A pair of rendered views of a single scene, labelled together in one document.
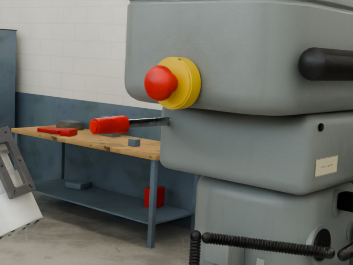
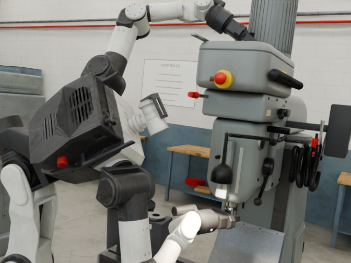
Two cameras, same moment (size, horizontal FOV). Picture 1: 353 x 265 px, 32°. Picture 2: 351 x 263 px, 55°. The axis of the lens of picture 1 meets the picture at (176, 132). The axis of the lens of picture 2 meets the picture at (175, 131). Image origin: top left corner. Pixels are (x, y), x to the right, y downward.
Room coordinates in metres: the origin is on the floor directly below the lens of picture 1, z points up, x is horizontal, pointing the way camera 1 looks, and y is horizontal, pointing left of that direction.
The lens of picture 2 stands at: (-0.35, 0.34, 1.68)
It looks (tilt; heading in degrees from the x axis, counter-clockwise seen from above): 6 degrees down; 350
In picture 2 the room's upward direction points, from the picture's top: 6 degrees clockwise
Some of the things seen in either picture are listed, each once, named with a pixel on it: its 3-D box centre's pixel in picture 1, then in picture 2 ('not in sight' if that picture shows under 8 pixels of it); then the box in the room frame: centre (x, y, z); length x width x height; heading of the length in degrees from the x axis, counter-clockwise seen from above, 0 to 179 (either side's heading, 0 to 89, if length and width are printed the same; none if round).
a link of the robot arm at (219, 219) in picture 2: not in sight; (212, 220); (0.85, -0.06, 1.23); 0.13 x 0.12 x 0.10; 28
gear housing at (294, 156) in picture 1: (290, 135); (246, 106); (0.93, -0.17, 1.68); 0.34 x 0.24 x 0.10; 140
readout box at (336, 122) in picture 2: not in sight; (341, 130); (0.91, -0.59, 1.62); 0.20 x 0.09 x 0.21; 140
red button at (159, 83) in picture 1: (162, 83); (220, 78); (0.70, 0.02, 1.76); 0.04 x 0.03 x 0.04; 50
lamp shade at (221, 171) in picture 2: not in sight; (222, 172); (0.72, -0.03, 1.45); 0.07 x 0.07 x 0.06
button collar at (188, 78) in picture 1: (176, 83); (223, 79); (0.72, 0.00, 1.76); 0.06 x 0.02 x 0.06; 50
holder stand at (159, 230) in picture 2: not in sight; (144, 232); (1.17, 0.16, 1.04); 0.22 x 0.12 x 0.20; 57
